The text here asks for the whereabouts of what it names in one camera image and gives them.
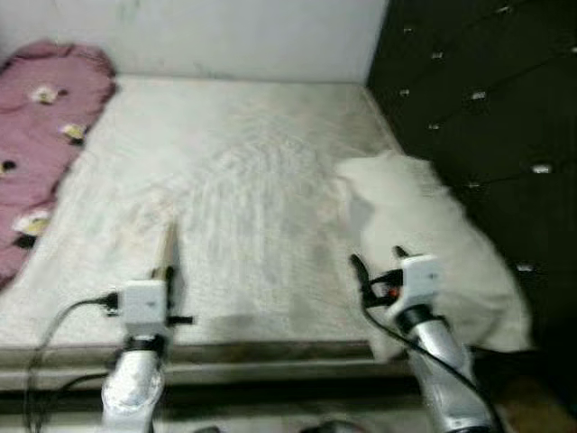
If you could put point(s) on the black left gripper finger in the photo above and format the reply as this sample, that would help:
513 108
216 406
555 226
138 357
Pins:
178 290

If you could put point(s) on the grey bed base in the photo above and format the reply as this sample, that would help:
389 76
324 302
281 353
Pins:
270 365

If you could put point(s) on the grey robot right leg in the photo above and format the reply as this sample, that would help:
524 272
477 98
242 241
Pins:
332 427

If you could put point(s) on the pink duck print blanket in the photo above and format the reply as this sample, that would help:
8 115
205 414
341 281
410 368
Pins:
45 126

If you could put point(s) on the grey robot leg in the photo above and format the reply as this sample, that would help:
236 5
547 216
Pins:
207 429
332 427

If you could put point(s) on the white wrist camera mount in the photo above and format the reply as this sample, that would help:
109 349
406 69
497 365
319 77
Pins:
419 281
144 307

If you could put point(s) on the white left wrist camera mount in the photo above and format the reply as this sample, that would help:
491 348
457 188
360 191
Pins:
144 307

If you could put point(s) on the blue yellow children's book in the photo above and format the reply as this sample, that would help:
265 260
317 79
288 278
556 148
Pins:
166 248

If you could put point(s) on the grey robot left leg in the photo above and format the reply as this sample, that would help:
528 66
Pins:
207 429

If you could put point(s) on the white quilted mattress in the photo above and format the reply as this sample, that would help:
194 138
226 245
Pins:
243 180

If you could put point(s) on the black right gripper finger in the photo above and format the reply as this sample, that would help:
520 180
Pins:
400 253
360 275

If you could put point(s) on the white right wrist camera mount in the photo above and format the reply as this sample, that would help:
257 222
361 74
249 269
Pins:
419 281

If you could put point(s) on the dark tufted headboard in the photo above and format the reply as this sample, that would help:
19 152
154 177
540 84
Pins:
487 90

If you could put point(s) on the white pillow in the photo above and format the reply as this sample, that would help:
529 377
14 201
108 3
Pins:
424 207

